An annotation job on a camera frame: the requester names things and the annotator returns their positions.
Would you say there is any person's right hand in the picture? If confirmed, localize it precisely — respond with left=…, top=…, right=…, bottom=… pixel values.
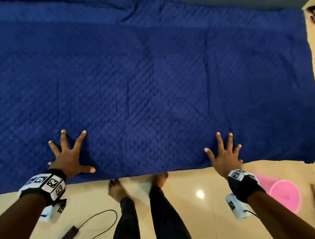
left=204, top=132, right=243, bottom=180

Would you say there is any blue quilted blanket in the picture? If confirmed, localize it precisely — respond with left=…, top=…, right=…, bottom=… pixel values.
left=0, top=0, right=315, bottom=195

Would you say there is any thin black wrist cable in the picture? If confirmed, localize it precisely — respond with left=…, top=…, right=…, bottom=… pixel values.
left=243, top=209, right=261, bottom=220

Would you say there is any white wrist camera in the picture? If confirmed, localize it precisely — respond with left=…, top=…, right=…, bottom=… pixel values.
left=225, top=194, right=254, bottom=220
left=39, top=199, right=67, bottom=223

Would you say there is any pink plastic bucket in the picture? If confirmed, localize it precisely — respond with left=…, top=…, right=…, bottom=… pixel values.
left=253, top=172, right=302, bottom=214

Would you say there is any person's left forearm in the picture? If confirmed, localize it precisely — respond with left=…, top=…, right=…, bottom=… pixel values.
left=0, top=193, right=48, bottom=239

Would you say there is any black wristband with marker tiles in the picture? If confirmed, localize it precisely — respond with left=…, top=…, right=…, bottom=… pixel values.
left=18, top=168, right=67, bottom=207
left=226, top=169, right=267, bottom=204

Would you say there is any person's left leg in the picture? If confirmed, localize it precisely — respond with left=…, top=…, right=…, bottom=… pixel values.
left=108, top=179, right=135, bottom=239

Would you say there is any dark object on floor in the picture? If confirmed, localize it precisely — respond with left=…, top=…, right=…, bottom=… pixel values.
left=305, top=6, right=315, bottom=24

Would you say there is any person's left hand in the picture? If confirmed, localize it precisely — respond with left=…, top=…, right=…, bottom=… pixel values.
left=48, top=130, right=96, bottom=179

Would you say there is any black power pack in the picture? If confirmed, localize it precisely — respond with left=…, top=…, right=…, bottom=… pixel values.
left=61, top=226, right=80, bottom=239

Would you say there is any person's right leg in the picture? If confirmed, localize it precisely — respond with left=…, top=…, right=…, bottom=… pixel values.
left=148, top=172, right=193, bottom=239

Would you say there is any person's right forearm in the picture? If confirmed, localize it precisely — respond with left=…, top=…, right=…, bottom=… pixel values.
left=247, top=190, right=315, bottom=239

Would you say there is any person's leg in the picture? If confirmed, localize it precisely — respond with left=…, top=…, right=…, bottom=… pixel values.
left=148, top=172, right=193, bottom=239
left=108, top=179, right=135, bottom=239

